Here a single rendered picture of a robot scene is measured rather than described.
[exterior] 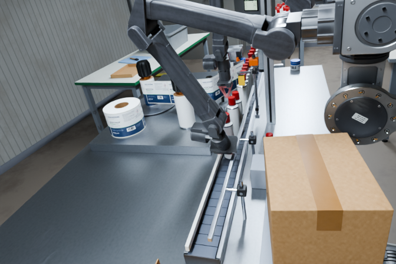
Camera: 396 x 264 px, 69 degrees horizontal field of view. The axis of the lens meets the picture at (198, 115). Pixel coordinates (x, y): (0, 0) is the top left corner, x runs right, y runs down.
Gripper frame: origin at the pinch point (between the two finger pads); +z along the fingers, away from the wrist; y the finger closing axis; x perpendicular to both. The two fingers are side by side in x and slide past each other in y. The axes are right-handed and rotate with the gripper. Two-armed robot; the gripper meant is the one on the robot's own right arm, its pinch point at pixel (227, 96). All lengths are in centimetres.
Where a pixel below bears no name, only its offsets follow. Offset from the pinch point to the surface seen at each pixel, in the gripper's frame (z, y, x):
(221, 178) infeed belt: 13.9, 46.9, 5.6
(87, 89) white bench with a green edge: 31, -97, -168
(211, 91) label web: 2.5, -13.7, -11.7
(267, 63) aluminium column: -14.5, -4.5, 20.5
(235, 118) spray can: 2.7, 19.1, 7.4
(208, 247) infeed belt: 14, 78, 8
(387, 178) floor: 100, -68, 99
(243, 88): -1.8, -5.3, 7.5
